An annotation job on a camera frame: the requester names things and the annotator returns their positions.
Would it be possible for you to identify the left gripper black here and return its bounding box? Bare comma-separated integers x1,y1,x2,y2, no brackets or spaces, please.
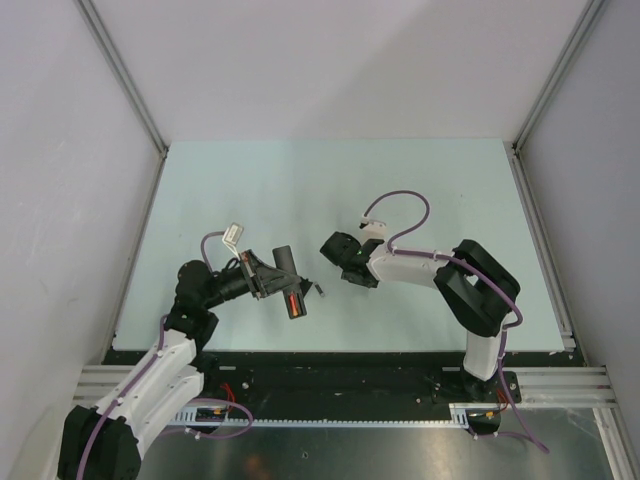
203,249,300,309

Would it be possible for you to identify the black remote control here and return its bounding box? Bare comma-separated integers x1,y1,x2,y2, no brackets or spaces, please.
272,245,307,319

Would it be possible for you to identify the red battery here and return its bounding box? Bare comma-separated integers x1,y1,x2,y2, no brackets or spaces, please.
289,293,299,318

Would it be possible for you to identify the black battery cover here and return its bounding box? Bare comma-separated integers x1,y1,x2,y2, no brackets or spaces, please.
300,279,314,296

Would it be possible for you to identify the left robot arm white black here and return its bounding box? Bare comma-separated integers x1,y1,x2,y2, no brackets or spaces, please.
56,246,311,479

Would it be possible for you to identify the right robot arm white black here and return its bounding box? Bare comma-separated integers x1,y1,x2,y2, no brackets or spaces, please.
320,232,523,401

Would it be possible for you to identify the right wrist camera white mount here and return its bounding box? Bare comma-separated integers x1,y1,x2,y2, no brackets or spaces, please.
358,215,388,245

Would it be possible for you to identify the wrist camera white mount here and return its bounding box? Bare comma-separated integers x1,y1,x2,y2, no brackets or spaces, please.
222,222,244,259
358,215,388,245

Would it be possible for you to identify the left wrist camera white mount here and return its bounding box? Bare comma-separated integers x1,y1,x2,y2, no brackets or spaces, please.
222,222,244,259

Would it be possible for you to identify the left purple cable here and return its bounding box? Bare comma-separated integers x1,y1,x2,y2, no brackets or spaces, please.
74,230,254,476

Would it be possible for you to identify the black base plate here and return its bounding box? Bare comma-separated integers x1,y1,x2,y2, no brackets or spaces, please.
102,349,584,421

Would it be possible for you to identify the grey slotted cable duct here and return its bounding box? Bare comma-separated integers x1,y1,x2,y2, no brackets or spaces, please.
168,402,499,429

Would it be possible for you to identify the aluminium cross rail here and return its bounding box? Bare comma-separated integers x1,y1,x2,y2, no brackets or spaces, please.
71,365,617,409

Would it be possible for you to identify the left aluminium frame post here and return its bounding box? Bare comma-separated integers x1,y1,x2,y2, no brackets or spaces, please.
74,0,168,158

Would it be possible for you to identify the aluminium frame post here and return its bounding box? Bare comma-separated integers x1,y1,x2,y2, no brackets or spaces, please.
511,0,610,154
74,0,168,158

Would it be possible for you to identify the right aluminium frame post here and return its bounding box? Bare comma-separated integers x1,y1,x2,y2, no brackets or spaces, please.
511,0,610,154

